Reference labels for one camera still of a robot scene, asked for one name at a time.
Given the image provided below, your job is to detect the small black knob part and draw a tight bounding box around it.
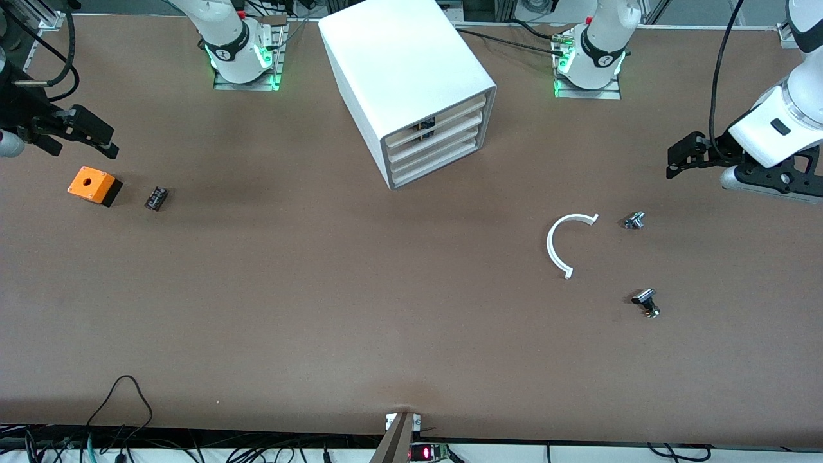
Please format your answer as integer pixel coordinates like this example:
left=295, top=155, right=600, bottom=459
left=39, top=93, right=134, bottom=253
left=631, top=289, right=662, bottom=320

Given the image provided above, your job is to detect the device with red display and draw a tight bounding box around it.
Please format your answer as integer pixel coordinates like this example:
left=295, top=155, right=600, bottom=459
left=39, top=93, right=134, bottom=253
left=410, top=442, right=452, bottom=463

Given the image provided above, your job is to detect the orange button enclosure box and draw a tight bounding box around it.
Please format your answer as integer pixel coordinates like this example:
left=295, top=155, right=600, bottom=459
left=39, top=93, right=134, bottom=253
left=67, top=166, right=123, bottom=208

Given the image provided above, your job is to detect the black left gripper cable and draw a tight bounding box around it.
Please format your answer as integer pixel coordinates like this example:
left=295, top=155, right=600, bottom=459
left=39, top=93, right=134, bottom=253
left=709, top=0, right=746, bottom=158

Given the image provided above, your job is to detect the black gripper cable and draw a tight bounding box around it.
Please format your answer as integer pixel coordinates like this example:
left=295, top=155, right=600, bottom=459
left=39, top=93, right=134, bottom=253
left=0, top=0, right=82, bottom=104
left=709, top=0, right=746, bottom=158

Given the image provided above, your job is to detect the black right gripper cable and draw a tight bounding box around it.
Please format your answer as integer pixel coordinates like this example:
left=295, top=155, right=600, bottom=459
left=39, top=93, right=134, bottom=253
left=0, top=0, right=82, bottom=104

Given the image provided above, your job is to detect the aluminium frame profile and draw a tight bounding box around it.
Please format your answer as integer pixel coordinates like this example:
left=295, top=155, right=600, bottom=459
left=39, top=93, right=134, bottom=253
left=0, top=0, right=73, bottom=34

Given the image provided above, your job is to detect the white C-shaped plastic ring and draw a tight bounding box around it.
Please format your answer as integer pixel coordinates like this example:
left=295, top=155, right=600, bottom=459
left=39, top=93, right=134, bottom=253
left=546, top=213, right=601, bottom=280

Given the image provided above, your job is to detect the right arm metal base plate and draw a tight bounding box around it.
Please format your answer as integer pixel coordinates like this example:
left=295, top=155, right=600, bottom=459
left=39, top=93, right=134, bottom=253
left=213, top=15, right=288, bottom=91

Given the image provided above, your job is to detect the black cable behind cabinet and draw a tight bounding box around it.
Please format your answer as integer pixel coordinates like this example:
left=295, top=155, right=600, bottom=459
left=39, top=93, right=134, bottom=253
left=453, top=18, right=570, bottom=57

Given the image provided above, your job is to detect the thin black looped cable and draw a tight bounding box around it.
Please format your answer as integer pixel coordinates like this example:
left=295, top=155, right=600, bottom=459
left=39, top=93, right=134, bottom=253
left=86, top=375, right=154, bottom=444

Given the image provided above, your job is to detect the brown camera mount beam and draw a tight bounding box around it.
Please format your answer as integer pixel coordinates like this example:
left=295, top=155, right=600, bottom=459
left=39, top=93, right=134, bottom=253
left=369, top=412, right=422, bottom=463

